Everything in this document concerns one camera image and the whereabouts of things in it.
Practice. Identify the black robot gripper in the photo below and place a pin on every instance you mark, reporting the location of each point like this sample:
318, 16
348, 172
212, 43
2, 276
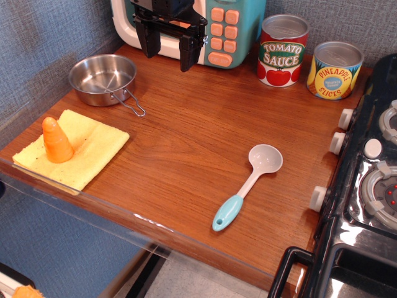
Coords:
178, 19

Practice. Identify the grey ladle with teal handle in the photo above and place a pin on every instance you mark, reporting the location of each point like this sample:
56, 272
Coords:
264, 159

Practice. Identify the teal toy microwave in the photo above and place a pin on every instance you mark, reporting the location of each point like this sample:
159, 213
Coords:
233, 27

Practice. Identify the small steel pan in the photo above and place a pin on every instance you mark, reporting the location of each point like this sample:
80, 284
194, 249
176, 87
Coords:
106, 80

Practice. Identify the tomato sauce can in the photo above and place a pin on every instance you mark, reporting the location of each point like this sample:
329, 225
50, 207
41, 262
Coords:
281, 49

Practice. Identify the yellow cloth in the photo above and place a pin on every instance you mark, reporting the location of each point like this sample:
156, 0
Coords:
94, 144

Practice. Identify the orange toy carrot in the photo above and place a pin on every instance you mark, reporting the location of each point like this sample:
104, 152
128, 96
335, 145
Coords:
57, 145

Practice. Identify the pineapple slices can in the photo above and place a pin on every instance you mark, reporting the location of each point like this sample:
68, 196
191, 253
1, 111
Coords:
334, 70

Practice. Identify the white stove knob upper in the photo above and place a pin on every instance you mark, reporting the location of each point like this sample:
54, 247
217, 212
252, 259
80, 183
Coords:
345, 119

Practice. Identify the white stove knob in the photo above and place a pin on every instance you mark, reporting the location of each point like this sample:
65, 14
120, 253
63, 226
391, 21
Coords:
345, 119
337, 142
317, 198

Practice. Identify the white stove knob middle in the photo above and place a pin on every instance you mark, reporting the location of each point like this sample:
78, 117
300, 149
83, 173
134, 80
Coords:
337, 142

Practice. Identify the white stove knob lower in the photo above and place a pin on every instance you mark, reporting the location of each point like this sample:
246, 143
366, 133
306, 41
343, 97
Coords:
317, 198

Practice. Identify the clear acrylic table guard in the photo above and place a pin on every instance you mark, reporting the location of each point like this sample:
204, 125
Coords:
170, 263

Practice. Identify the black toy stove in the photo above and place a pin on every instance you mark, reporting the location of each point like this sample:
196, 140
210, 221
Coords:
355, 241

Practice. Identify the orange object bottom left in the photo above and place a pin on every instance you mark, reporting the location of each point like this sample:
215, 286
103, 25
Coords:
27, 292

